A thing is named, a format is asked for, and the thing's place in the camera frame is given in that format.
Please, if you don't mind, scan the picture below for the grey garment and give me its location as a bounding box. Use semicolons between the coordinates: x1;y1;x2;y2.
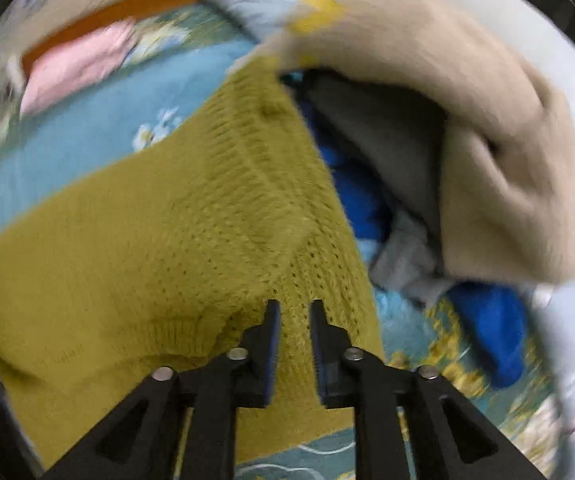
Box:
287;71;455;308

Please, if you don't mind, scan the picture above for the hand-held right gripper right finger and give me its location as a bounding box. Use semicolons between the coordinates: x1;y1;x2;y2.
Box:
309;299;548;480

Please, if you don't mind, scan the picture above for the pink garment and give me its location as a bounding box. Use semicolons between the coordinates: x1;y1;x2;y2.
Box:
20;20;138;117

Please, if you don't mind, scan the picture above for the orange wooden bed frame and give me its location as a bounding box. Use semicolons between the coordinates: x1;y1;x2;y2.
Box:
20;0;223;78

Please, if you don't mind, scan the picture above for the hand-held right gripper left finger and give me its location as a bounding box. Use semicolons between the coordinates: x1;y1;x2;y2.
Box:
42;299;282;480

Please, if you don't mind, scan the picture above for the light blue floral bedsheet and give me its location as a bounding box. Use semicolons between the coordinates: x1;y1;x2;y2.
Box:
0;2;563;480

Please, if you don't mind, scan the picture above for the blue garment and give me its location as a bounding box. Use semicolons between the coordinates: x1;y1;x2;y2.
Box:
297;102;528;391

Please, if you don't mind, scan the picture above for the beige fleece garment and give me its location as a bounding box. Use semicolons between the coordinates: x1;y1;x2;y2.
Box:
230;0;575;286

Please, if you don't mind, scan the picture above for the light grey-blue folded cloth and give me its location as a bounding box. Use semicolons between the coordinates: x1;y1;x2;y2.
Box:
200;0;428;46

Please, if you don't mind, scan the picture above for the mustard yellow knit sweater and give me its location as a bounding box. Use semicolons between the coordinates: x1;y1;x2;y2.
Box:
0;57;385;468

